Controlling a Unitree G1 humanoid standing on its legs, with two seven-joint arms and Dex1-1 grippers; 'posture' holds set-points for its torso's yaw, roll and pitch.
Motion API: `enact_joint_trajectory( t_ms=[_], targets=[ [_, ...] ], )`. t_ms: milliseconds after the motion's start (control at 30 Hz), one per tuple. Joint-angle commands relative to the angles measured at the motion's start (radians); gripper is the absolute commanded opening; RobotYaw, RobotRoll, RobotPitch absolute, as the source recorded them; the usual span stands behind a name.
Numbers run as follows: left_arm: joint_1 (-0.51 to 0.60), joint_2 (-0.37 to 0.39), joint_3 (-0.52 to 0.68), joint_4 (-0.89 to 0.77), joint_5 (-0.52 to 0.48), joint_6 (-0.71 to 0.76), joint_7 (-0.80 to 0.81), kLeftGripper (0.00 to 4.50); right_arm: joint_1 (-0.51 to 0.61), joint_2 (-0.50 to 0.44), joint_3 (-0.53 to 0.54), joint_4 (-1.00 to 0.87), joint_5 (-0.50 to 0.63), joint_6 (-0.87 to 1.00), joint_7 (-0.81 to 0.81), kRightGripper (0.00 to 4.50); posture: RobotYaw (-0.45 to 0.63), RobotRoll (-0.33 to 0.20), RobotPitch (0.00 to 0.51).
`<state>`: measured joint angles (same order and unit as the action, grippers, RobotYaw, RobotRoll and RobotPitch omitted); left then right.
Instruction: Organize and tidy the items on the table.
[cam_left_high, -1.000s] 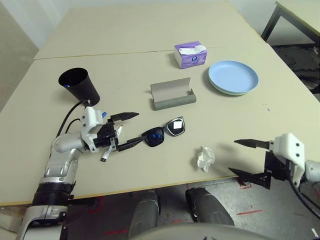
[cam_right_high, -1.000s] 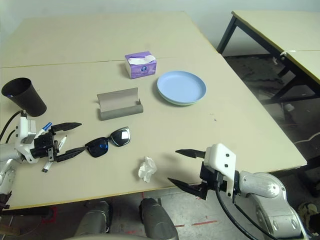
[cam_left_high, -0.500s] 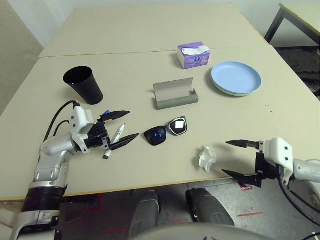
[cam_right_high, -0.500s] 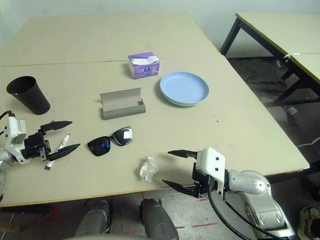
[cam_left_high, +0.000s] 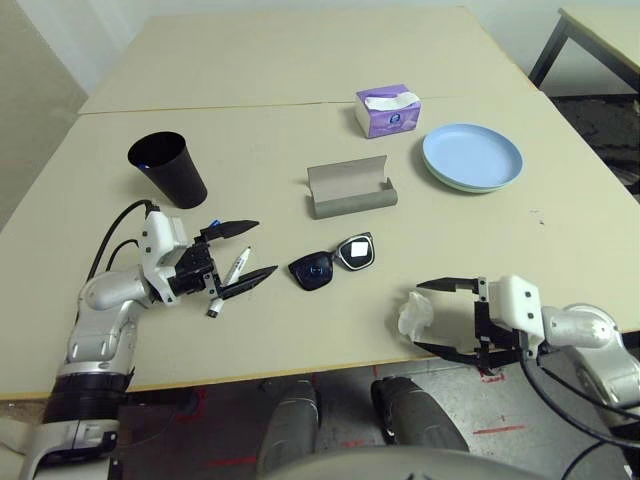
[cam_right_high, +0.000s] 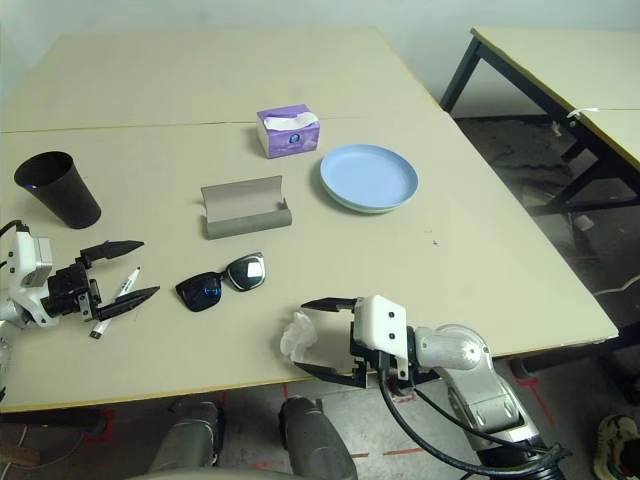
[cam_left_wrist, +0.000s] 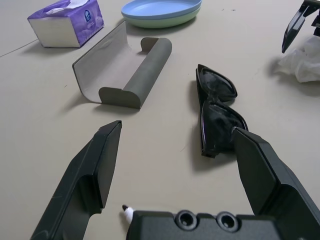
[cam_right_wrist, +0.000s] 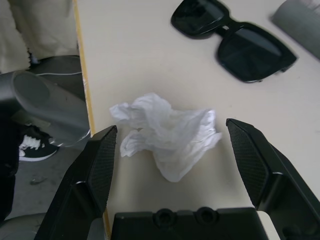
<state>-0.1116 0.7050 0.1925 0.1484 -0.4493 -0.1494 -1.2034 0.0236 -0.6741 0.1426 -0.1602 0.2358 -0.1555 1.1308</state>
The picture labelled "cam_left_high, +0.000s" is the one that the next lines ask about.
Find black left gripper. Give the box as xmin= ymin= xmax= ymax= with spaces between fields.
xmin=172 ymin=219 xmax=279 ymax=301

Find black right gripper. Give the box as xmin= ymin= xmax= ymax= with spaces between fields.
xmin=412 ymin=276 xmax=531 ymax=374

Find white marker black cap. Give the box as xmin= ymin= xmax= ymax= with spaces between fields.
xmin=207 ymin=245 xmax=253 ymax=320

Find white tissue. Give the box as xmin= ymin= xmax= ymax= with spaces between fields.
xmin=397 ymin=291 xmax=435 ymax=341

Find black sunglasses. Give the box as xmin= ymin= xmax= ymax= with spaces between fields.
xmin=287 ymin=231 xmax=376 ymax=292

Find grey glasses case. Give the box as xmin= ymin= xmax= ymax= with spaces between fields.
xmin=305 ymin=154 xmax=400 ymax=220

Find blue plate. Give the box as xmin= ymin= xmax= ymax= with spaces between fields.
xmin=422 ymin=123 xmax=524 ymax=190

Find black plastic cup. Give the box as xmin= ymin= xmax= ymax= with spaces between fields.
xmin=127 ymin=130 xmax=209 ymax=210

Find grey robot right leg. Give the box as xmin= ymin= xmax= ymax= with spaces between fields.
xmin=370 ymin=377 xmax=469 ymax=454

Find grey robot leg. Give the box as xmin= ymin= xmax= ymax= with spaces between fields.
xmin=257 ymin=379 xmax=321 ymax=474
xmin=370 ymin=377 xmax=469 ymax=454

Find green plate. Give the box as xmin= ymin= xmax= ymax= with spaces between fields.
xmin=421 ymin=154 xmax=521 ymax=195

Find grey robot torso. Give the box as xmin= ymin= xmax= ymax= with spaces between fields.
xmin=259 ymin=446 xmax=551 ymax=480

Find grey robot left leg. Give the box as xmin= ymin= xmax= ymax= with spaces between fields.
xmin=257 ymin=379 xmax=321 ymax=474

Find purple tissue box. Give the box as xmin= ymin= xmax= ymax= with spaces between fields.
xmin=354 ymin=83 xmax=422 ymax=140

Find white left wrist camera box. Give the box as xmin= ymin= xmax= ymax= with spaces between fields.
xmin=139 ymin=209 xmax=187 ymax=305

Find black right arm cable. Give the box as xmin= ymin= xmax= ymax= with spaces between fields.
xmin=519 ymin=344 xmax=640 ymax=480

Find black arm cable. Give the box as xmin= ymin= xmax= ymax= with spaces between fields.
xmin=519 ymin=344 xmax=640 ymax=480
xmin=87 ymin=198 xmax=161 ymax=281

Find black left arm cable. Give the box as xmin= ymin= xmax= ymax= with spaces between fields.
xmin=87 ymin=198 xmax=161 ymax=281

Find beige side table black frame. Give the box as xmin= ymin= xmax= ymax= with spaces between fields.
xmin=528 ymin=7 xmax=640 ymax=99

